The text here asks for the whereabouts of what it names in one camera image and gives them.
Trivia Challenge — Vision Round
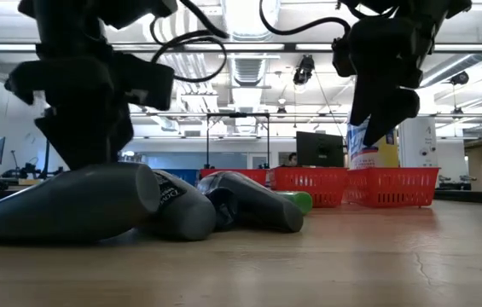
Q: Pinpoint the black desk equipment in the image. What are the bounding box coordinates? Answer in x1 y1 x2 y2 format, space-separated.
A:
1 149 66 180

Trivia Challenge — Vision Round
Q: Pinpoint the black metal frame stand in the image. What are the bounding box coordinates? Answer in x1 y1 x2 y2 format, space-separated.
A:
205 112 271 170

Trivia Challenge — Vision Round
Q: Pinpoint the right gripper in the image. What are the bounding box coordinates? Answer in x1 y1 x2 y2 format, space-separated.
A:
348 15 436 148

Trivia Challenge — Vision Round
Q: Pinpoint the black vertical post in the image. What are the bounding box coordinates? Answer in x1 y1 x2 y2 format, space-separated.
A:
43 139 53 179

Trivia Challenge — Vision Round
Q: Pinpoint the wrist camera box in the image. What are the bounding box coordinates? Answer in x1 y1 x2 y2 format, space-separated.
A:
111 52 177 112
331 35 356 78

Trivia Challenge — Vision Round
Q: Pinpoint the dark Dove toiletry tube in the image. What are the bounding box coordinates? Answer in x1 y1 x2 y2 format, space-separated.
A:
149 169 218 242

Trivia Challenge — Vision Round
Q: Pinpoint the white cylindrical column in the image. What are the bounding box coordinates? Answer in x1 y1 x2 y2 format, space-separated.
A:
397 116 439 169

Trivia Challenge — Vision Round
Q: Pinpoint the green toiletry bottle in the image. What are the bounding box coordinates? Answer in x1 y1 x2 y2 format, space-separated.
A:
273 190 314 216

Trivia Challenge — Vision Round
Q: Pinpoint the black ceiling dome camera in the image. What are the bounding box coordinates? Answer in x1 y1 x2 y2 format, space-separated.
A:
449 70 471 86

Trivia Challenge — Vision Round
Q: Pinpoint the black overhead camera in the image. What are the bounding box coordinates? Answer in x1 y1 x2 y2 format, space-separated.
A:
292 54 316 86

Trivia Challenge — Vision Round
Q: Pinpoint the blue storage bin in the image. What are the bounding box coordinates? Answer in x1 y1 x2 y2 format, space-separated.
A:
158 168 200 187

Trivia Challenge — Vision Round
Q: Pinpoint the dark travel toiletry tube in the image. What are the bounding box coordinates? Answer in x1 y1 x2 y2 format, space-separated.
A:
196 170 305 234
0 162 163 241

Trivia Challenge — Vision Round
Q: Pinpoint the red plastic basket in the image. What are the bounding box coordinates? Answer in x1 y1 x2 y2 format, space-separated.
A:
268 166 350 209
344 166 441 209
199 167 269 188

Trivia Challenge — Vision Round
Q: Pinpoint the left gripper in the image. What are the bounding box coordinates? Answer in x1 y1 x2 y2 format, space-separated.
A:
4 42 135 171

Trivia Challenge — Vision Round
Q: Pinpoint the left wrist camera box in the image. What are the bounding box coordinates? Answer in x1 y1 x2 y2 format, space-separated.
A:
111 52 177 112

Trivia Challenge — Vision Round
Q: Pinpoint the Lysol disinfecting wipes canister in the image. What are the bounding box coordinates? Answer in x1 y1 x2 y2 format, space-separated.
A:
346 113 401 171

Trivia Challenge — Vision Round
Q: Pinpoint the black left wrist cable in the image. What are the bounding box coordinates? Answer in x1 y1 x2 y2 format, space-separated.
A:
149 0 229 84

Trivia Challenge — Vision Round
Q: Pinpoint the black computer monitor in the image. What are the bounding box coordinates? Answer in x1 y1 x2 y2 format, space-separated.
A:
295 130 346 169

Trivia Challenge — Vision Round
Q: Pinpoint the person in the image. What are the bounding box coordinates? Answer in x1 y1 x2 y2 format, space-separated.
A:
280 151 299 168

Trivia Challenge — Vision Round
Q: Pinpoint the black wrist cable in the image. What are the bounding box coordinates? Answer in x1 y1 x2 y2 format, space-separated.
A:
259 0 352 38
149 0 229 84

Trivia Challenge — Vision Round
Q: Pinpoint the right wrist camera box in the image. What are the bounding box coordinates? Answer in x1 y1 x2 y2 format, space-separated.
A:
331 35 356 78

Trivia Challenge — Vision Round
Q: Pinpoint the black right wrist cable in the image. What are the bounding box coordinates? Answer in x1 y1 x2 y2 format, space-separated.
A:
259 0 352 38

